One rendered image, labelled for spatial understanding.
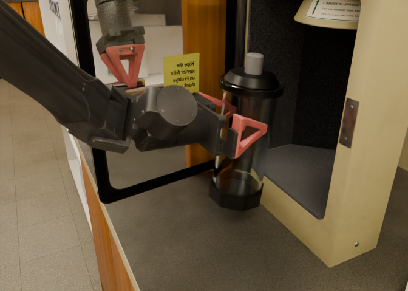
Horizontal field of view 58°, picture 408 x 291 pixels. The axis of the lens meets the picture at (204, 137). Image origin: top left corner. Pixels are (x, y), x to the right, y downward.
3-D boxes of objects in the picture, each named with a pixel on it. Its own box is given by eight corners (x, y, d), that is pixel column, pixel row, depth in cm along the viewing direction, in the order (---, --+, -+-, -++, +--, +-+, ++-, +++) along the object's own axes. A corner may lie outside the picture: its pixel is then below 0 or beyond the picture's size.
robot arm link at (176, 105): (95, 93, 55) (84, 146, 52) (112, 53, 46) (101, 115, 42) (169, 112, 60) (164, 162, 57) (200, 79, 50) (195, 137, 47)
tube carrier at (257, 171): (241, 172, 77) (257, 70, 68) (276, 198, 69) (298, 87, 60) (197, 182, 71) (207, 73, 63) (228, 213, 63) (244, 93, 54)
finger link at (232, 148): (251, 99, 63) (204, 104, 59) (278, 113, 58) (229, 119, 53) (246, 135, 66) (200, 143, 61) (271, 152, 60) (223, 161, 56)
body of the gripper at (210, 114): (196, 95, 63) (156, 98, 59) (229, 115, 55) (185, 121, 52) (193, 130, 66) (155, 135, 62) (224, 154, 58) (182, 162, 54)
